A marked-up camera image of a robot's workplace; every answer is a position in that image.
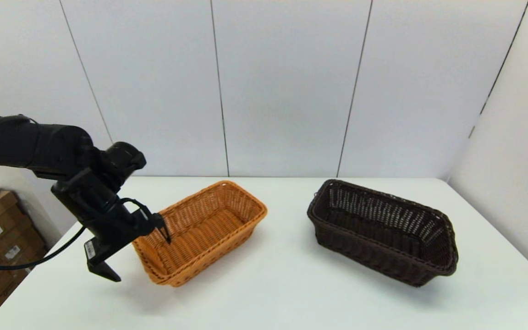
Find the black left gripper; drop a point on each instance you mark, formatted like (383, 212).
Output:
(103, 215)

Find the orange wicker basket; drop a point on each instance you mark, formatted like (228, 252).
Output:
(209, 229)

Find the dark brown wicker basket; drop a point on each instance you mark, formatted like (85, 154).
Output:
(374, 256)

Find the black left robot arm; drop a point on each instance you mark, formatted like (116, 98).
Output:
(16, 142)

